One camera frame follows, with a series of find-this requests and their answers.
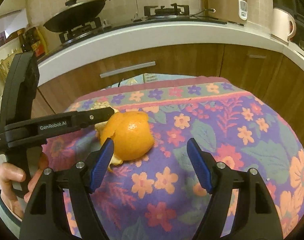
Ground orange peel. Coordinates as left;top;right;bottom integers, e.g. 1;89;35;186
94;109;155;172

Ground person's left hand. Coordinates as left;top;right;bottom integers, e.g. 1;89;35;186
0;152;49;219

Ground floral purple tablecloth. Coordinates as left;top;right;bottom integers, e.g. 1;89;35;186
43;77;304;239

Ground wooden base cabinets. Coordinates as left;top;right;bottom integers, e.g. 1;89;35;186
32;44;304;145

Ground black wok pan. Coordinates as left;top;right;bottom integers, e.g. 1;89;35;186
43;0;110;33

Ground black gas stove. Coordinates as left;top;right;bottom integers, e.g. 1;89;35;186
43;3;227;54

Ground brown rice cooker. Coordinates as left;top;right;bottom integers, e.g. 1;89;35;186
207;0;248;25

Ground white electric kettle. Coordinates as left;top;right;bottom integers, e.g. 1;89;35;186
270;8;296;44

